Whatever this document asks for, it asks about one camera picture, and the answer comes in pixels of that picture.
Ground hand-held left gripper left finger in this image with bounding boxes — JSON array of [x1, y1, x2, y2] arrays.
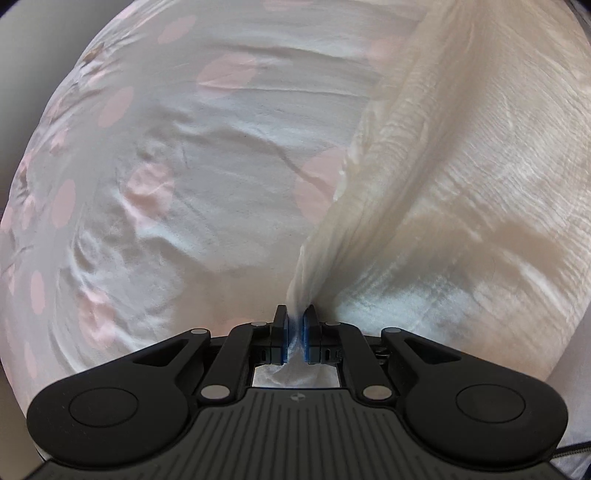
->
[[131, 304, 291, 401]]

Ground bed with pink dotted sheet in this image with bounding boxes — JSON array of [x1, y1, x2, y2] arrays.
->
[[0, 0, 591, 476]]

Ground black braided cable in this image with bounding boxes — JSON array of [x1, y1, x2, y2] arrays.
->
[[551, 442, 591, 460]]

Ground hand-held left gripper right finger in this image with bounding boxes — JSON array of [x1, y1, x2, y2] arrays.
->
[[301, 303, 463, 401]]

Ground cream white crinkled garment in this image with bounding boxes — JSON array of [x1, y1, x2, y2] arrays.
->
[[253, 0, 591, 389]]

